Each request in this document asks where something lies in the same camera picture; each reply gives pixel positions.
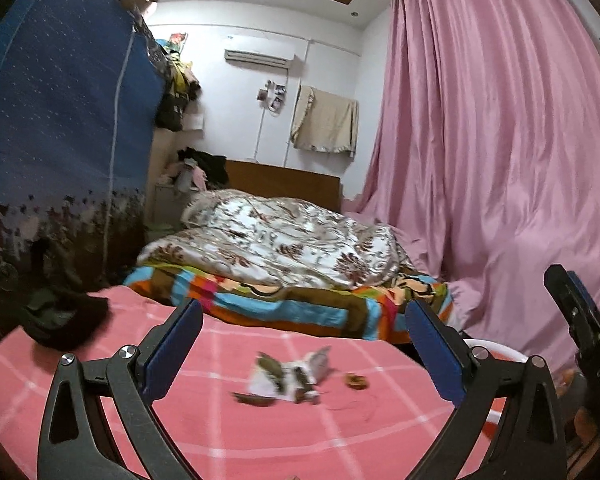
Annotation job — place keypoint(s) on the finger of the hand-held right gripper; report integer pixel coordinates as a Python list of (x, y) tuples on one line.
[(577, 305)]

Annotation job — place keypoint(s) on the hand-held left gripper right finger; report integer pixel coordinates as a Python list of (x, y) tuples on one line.
[(432, 350)]

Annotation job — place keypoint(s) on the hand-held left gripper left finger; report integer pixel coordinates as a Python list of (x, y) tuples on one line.
[(172, 355)]

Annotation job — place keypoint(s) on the brown peel strip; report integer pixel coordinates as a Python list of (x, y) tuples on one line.
[(252, 399)]

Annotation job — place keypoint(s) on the brown fruit peel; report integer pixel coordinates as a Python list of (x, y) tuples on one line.
[(271, 363)]

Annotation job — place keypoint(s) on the white patterned cloth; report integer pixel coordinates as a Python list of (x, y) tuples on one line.
[(267, 385)]

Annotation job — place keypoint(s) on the clear plastic wrapper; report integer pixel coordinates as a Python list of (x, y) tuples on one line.
[(322, 360)]

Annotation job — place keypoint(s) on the pink checked bedsheet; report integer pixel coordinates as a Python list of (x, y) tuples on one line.
[(230, 435)]

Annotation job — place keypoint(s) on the black cloth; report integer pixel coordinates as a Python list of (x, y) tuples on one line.
[(65, 320)]

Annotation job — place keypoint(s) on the colourful patterned blanket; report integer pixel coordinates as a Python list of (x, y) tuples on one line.
[(300, 310)]

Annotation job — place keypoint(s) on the white nightstand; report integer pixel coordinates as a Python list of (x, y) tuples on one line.
[(170, 205)]

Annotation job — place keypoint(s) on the white floral quilt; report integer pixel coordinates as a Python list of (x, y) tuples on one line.
[(280, 240)]

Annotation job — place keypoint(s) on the grey garment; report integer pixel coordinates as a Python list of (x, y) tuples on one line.
[(184, 177)]

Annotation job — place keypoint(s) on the black clothes pile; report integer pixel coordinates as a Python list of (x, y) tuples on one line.
[(212, 167)]

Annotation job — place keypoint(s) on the pink curtain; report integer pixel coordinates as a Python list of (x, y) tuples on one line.
[(480, 135)]

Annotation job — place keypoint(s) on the beige cabinet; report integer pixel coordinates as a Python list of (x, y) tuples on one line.
[(162, 155)]

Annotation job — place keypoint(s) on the wooden headboard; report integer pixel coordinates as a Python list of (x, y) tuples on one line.
[(290, 185)]

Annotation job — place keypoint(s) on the black hanging bag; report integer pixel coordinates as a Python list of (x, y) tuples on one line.
[(170, 112)]

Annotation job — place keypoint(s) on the beige hanging towel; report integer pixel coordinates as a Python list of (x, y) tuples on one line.
[(325, 120)]

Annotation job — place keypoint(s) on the blue fabric wardrobe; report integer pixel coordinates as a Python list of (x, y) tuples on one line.
[(55, 110)]

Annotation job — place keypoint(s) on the yellow hanging clothes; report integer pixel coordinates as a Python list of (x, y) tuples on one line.
[(185, 77)]

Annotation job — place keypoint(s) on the white air conditioner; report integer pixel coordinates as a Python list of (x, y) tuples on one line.
[(257, 57)]

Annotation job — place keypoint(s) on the white wall paper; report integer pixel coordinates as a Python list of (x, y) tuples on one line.
[(194, 121)]

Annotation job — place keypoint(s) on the white wall pipe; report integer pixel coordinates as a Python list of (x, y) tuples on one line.
[(258, 132)]

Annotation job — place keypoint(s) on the wall photos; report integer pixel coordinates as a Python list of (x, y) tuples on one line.
[(272, 97)]

